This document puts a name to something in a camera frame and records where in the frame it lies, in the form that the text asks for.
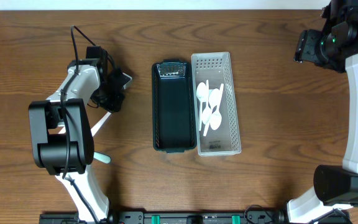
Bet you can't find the white plastic spoon left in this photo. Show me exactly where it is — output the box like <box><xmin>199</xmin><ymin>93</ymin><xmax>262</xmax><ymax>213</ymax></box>
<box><xmin>93</xmin><ymin>152</ymin><xmax>111</xmax><ymax>164</ymax></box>

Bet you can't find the black plastic basket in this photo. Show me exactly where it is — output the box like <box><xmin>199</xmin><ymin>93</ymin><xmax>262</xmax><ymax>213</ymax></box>
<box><xmin>152</xmin><ymin>59</ymin><xmax>197</xmax><ymax>153</ymax></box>

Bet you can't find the white plastic fork lower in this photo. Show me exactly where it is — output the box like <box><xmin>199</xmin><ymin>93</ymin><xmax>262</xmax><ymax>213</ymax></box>
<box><xmin>57</xmin><ymin>111</ymin><xmax>112</xmax><ymax>138</ymax></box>

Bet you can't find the white spoon angled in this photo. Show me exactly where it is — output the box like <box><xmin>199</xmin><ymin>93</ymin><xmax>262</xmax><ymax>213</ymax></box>
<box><xmin>209</xmin><ymin>106</ymin><xmax>222</xmax><ymax>130</ymax></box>

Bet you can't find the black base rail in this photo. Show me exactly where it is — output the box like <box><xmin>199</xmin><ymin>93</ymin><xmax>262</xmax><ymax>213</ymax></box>
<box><xmin>39</xmin><ymin>209</ymin><xmax>352</xmax><ymax>224</ymax></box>

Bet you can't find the clear plastic basket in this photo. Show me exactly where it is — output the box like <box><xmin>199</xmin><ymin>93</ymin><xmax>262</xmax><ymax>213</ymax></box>
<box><xmin>191</xmin><ymin>52</ymin><xmax>241</xmax><ymax>156</ymax></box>

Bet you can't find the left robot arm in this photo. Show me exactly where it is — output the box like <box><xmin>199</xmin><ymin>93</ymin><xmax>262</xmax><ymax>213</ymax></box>
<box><xmin>28</xmin><ymin>45</ymin><xmax>132</xmax><ymax>223</ymax></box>

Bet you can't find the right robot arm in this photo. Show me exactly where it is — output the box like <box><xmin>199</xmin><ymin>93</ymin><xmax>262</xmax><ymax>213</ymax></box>
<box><xmin>286</xmin><ymin>0</ymin><xmax>358</xmax><ymax>223</ymax></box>

